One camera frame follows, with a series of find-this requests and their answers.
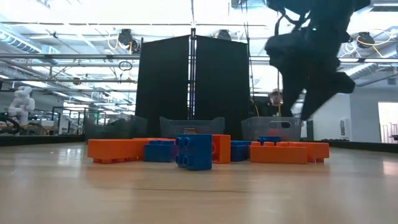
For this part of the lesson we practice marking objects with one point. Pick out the black metal rack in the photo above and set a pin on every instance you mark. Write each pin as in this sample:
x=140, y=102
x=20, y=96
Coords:
x=79, y=108

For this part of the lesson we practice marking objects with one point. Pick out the white humanoid robot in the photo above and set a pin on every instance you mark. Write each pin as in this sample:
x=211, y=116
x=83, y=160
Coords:
x=21, y=104

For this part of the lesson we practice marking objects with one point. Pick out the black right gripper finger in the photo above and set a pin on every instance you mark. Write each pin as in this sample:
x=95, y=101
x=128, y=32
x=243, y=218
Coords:
x=292, y=93
x=320, y=90

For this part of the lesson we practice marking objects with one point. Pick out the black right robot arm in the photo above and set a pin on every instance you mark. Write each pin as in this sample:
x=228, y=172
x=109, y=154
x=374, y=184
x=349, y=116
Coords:
x=326, y=15

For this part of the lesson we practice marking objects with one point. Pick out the grey plastic bin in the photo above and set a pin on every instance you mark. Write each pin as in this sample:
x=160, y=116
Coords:
x=189, y=126
x=258, y=130
x=93, y=127

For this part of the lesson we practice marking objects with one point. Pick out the person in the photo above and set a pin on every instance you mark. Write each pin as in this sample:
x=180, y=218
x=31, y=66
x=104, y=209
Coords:
x=275, y=98

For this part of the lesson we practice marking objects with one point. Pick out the white wall dispenser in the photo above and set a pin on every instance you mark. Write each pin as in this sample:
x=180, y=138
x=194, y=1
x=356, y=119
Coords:
x=345, y=127

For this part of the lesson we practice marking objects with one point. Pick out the thin hanging pole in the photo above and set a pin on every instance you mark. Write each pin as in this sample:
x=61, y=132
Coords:
x=278, y=79

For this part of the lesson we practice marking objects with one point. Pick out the black equipment box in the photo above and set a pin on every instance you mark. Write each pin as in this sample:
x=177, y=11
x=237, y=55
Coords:
x=261, y=107

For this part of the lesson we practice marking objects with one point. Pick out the black folding partition screen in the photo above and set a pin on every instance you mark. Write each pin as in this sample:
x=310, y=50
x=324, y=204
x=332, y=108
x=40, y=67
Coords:
x=161, y=87

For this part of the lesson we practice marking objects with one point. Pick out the small blue toy brick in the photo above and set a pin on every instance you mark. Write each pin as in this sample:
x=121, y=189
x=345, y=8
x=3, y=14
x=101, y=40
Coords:
x=158, y=152
x=196, y=152
x=241, y=152
x=269, y=140

